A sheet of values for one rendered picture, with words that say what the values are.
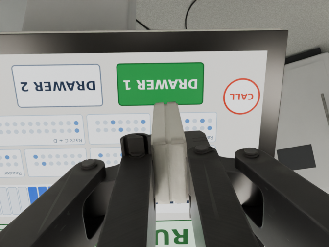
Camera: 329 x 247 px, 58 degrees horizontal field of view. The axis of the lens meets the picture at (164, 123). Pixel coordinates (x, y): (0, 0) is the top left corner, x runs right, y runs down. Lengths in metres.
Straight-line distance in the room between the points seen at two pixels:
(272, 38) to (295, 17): 1.59
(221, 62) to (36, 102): 0.20
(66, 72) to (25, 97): 0.05
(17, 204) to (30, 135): 0.09
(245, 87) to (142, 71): 0.11
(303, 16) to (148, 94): 1.67
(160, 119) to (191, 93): 0.18
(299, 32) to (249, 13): 0.38
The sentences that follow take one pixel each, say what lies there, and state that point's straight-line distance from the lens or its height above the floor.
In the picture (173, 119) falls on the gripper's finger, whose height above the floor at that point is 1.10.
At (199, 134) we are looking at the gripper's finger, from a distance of 0.15.
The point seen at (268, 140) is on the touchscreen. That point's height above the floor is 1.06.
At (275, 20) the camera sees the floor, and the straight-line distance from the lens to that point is 1.90.
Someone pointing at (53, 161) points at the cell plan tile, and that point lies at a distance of 0.37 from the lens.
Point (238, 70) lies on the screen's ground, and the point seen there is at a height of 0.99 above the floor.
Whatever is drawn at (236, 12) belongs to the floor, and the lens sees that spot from 1.78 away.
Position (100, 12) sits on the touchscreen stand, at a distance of 0.49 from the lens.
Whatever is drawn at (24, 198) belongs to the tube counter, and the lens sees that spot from 0.41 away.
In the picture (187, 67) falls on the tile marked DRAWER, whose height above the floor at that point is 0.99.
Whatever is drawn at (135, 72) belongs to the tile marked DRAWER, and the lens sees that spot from 0.32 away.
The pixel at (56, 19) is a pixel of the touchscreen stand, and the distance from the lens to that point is 0.50.
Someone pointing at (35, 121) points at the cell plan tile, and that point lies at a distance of 0.36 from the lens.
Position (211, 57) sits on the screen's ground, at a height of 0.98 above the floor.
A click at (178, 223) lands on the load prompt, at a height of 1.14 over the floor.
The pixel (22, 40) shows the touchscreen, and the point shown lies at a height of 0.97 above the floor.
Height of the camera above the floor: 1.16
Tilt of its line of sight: 22 degrees down
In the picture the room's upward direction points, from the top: 179 degrees clockwise
